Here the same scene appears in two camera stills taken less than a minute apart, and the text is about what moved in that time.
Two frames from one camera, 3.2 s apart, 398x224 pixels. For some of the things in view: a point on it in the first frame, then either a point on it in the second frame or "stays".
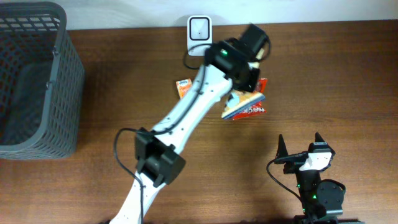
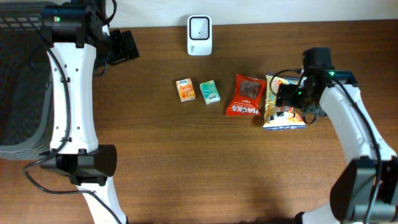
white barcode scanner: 199,34 stays
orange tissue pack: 183,86 stays
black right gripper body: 293,167 to 293,96
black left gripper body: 252,73 to 116,48
